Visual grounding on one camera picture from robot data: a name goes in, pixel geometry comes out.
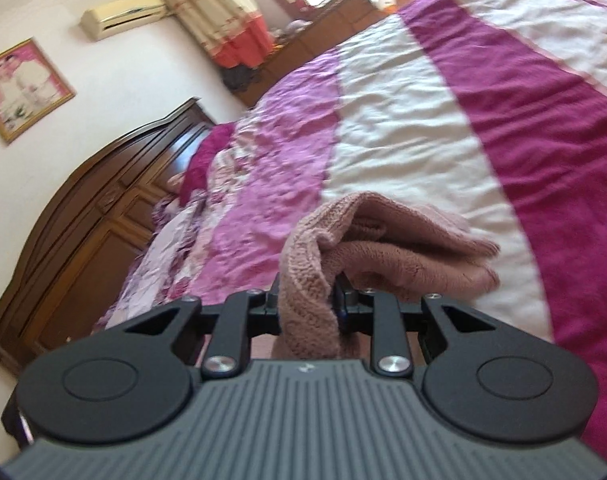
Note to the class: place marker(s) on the gold framed picture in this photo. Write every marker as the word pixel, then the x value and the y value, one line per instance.
pixel 23 87

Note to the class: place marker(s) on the wooden window ledge cabinet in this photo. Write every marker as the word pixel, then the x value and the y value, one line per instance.
pixel 328 35

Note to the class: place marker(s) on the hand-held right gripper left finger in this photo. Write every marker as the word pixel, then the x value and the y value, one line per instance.
pixel 272 307

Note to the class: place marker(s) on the magenta and cream striped quilt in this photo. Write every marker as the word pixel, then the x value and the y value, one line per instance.
pixel 483 110

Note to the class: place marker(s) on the pink knit sweater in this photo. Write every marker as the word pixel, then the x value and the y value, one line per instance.
pixel 308 285

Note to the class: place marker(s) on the cream and orange curtain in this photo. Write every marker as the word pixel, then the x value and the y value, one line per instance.
pixel 218 15

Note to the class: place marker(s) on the dark cloth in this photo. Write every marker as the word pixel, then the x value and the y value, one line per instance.
pixel 239 79

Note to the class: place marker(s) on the dark wooden headboard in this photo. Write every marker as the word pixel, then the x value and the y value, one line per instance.
pixel 83 240

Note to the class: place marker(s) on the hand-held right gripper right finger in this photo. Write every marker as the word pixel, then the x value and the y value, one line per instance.
pixel 342 307

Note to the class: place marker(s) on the floral ruffled pillow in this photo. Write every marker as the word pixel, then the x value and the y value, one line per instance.
pixel 176 230

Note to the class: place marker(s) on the magenta pillow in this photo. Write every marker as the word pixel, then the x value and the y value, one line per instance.
pixel 206 155

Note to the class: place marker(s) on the cream air conditioner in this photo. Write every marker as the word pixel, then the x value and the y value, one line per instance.
pixel 121 15

